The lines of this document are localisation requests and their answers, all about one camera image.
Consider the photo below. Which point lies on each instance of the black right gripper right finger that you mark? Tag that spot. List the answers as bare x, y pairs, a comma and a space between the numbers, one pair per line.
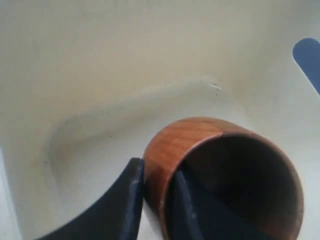
196, 214

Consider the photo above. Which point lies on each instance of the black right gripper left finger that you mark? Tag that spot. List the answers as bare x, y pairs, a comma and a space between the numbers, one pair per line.
115, 216

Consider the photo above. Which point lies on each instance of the brown wooden cup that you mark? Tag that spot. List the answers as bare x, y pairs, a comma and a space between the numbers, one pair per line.
250, 175

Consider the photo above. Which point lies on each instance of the left cream plastic bin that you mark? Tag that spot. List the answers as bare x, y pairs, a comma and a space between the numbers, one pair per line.
86, 84

